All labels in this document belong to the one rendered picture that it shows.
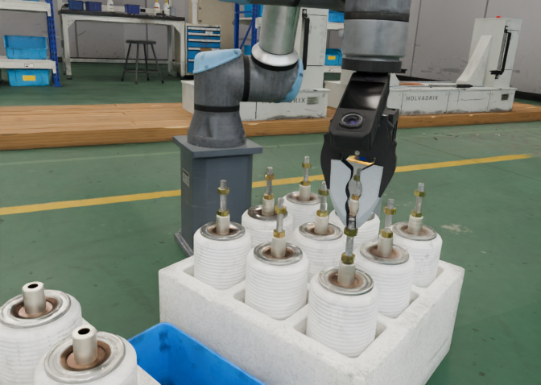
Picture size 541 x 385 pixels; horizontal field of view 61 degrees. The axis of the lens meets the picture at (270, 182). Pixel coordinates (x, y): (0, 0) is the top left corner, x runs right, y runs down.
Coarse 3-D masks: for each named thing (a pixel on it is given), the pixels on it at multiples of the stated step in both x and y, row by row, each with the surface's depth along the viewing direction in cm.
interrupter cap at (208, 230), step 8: (208, 224) 78; (216, 224) 78; (232, 224) 79; (200, 232) 75; (208, 232) 75; (216, 232) 76; (232, 232) 76; (240, 232) 76; (216, 240) 73; (224, 240) 73
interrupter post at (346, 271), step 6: (342, 264) 61; (348, 264) 61; (354, 264) 61; (342, 270) 61; (348, 270) 61; (354, 270) 61; (342, 276) 61; (348, 276) 61; (342, 282) 61; (348, 282) 61
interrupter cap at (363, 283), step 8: (320, 272) 64; (328, 272) 64; (336, 272) 64; (360, 272) 64; (320, 280) 61; (328, 280) 62; (336, 280) 62; (360, 280) 62; (368, 280) 62; (328, 288) 60; (336, 288) 60; (344, 288) 60; (352, 288) 60; (360, 288) 60; (368, 288) 60
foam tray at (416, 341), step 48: (192, 288) 72; (240, 288) 73; (432, 288) 76; (192, 336) 75; (240, 336) 67; (288, 336) 62; (384, 336) 63; (432, 336) 76; (288, 384) 63; (336, 384) 57; (384, 384) 61
